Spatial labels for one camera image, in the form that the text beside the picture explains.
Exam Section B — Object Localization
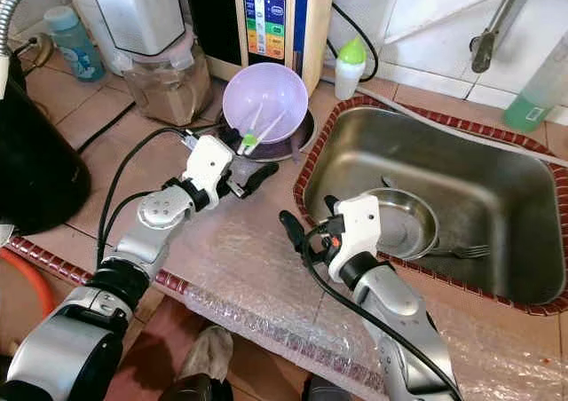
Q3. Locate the purple plastic bowl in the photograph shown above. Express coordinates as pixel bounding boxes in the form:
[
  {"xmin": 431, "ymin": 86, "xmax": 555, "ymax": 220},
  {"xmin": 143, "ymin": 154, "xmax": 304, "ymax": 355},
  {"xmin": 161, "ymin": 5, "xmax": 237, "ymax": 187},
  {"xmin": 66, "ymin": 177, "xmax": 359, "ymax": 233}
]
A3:
[{"xmin": 222, "ymin": 62, "xmax": 310, "ymax": 145}]

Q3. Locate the steel fork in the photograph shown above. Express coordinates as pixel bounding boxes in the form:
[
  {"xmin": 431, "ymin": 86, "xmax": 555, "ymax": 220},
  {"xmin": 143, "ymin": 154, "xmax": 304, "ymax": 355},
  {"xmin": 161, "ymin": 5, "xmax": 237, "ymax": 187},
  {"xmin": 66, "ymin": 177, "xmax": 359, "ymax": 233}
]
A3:
[{"xmin": 430, "ymin": 245, "xmax": 493, "ymax": 260}]

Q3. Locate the green tipped white utensil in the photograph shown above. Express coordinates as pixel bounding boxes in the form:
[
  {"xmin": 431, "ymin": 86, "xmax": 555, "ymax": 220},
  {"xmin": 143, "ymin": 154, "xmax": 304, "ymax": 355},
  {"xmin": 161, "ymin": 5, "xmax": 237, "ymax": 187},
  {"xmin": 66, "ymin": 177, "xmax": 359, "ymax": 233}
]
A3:
[{"xmin": 238, "ymin": 99, "xmax": 289, "ymax": 153}]

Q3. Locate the clear bubble wrap sheet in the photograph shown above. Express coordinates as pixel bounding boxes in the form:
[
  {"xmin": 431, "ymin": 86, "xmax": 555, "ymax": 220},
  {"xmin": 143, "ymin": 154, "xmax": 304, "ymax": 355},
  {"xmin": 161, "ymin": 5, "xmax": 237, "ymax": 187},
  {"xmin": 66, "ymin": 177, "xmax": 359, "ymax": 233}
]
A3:
[{"xmin": 169, "ymin": 179, "xmax": 568, "ymax": 401}]

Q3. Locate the wide steel plate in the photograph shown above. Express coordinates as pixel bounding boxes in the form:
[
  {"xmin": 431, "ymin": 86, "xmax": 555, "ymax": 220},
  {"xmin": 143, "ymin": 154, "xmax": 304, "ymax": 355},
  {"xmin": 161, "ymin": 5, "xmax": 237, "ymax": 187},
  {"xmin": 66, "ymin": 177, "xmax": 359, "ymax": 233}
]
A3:
[{"xmin": 235, "ymin": 108, "xmax": 318, "ymax": 162}]

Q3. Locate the small steel bowl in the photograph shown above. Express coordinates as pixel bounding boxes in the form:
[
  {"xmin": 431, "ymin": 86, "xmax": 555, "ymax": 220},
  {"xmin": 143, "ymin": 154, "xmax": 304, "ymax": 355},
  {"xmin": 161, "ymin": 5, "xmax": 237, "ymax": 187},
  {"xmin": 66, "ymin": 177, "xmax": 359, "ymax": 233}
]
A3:
[{"xmin": 355, "ymin": 188, "xmax": 440, "ymax": 260}]

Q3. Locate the cream water ionizer appliance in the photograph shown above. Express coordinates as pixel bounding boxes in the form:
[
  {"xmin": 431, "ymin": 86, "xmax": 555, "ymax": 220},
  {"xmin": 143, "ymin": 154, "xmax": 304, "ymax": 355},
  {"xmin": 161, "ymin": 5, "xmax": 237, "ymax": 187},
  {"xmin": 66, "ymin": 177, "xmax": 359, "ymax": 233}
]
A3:
[{"xmin": 186, "ymin": 0, "xmax": 336, "ymax": 96}]

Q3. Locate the stainless steel sink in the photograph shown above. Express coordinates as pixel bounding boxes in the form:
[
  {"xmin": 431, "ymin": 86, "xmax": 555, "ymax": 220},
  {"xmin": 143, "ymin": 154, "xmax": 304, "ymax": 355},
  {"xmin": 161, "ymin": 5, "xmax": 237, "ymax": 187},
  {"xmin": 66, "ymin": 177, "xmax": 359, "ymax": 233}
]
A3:
[{"xmin": 302, "ymin": 106, "xmax": 568, "ymax": 306}]

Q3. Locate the white bottle green cap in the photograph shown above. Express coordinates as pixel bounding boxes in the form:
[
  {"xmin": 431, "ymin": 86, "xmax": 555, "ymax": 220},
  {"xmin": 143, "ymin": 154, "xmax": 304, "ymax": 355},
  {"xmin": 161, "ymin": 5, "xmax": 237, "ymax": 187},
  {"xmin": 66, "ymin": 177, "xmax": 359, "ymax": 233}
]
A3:
[{"xmin": 335, "ymin": 37, "xmax": 367, "ymax": 100}]

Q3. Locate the white blender clear base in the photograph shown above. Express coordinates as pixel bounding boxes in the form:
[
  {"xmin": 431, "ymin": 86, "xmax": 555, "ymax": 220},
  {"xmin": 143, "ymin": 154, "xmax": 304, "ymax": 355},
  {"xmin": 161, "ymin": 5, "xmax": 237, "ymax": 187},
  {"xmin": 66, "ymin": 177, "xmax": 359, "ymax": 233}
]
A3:
[{"xmin": 89, "ymin": 0, "xmax": 214, "ymax": 125}]

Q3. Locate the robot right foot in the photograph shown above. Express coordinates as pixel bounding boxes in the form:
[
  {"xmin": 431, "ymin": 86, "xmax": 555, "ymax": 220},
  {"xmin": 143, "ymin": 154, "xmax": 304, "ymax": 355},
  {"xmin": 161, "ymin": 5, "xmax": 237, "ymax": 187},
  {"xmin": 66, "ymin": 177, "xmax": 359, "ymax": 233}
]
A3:
[{"xmin": 302, "ymin": 374, "xmax": 365, "ymax": 401}]

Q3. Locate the blue bottle teal cap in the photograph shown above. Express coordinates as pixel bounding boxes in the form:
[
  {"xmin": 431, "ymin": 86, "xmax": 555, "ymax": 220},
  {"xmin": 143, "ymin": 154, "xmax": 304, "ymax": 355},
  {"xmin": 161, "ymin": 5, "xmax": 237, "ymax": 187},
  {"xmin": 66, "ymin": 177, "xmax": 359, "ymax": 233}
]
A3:
[{"xmin": 44, "ymin": 6, "xmax": 106, "ymax": 83}]

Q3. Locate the white plastic jug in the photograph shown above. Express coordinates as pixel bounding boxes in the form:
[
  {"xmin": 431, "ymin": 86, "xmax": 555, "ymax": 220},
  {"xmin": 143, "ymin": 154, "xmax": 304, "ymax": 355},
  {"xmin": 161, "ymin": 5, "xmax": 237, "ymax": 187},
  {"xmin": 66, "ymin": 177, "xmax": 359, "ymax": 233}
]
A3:
[{"xmin": 71, "ymin": 0, "xmax": 134, "ymax": 74}]

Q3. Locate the green liquid soap bottle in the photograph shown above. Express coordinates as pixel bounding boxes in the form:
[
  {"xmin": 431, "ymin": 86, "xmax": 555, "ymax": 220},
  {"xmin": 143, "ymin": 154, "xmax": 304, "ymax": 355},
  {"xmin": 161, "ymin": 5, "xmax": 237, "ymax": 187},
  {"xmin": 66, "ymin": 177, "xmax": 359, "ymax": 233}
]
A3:
[{"xmin": 501, "ymin": 28, "xmax": 568, "ymax": 134}]

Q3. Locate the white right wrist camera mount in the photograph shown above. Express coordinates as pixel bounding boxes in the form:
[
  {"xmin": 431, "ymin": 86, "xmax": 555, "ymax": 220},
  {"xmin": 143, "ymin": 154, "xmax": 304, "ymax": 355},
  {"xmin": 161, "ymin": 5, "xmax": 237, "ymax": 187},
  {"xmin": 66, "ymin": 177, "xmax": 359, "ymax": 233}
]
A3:
[{"xmin": 327, "ymin": 193, "xmax": 383, "ymax": 282}]

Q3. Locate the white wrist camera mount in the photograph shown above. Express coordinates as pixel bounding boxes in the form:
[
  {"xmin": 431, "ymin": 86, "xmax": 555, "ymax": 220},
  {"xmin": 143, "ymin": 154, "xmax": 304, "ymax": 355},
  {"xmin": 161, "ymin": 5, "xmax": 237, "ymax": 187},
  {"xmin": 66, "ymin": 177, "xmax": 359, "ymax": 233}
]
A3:
[
  {"xmin": 185, "ymin": 135, "xmax": 236, "ymax": 208},
  {"xmin": 327, "ymin": 193, "xmax": 383, "ymax": 282}
]

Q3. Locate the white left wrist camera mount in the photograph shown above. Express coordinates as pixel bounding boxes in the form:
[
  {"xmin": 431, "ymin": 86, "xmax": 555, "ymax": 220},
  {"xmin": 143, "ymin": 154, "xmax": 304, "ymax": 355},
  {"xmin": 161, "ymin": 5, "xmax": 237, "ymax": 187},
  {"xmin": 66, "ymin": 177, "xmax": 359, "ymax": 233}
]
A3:
[{"xmin": 185, "ymin": 135, "xmax": 236, "ymax": 208}]

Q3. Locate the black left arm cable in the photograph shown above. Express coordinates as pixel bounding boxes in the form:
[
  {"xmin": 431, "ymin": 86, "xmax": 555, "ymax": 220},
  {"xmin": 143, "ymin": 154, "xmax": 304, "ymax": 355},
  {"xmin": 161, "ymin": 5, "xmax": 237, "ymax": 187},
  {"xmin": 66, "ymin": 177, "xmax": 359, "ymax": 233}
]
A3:
[{"xmin": 98, "ymin": 126, "xmax": 198, "ymax": 273}]

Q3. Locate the black appliance power cord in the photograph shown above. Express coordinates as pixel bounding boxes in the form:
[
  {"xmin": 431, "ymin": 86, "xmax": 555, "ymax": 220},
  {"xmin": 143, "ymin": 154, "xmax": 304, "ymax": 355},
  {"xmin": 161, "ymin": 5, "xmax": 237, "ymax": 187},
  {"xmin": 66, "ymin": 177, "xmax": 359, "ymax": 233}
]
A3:
[{"xmin": 75, "ymin": 99, "xmax": 138, "ymax": 153}]

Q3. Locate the black looped wall cable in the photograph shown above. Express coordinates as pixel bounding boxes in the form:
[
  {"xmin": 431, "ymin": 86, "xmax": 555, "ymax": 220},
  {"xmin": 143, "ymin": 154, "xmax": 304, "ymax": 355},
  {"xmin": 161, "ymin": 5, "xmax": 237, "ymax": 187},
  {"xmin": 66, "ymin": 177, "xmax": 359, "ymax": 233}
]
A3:
[{"xmin": 333, "ymin": 2, "xmax": 378, "ymax": 83}]

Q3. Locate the metal wall tap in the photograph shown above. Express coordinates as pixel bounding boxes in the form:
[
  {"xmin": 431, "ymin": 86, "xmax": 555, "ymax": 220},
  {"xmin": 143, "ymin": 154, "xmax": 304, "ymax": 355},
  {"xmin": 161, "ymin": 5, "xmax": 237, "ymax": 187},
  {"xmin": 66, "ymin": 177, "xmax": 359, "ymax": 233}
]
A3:
[{"xmin": 470, "ymin": 0, "xmax": 533, "ymax": 74}]

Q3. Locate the white wall pipe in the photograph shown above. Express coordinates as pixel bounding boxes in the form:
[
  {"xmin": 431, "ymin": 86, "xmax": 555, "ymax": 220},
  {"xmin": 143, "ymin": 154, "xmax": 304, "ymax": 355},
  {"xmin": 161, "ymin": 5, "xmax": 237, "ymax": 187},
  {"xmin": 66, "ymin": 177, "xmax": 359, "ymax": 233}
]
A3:
[{"xmin": 382, "ymin": 0, "xmax": 551, "ymax": 47}]

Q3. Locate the flexible metal faucet hose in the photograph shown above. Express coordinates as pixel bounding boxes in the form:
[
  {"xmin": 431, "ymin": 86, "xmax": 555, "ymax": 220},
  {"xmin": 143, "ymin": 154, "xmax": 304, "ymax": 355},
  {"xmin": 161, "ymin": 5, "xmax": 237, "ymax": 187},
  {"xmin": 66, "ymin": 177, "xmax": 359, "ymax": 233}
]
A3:
[{"xmin": 0, "ymin": 0, "xmax": 54, "ymax": 56}]

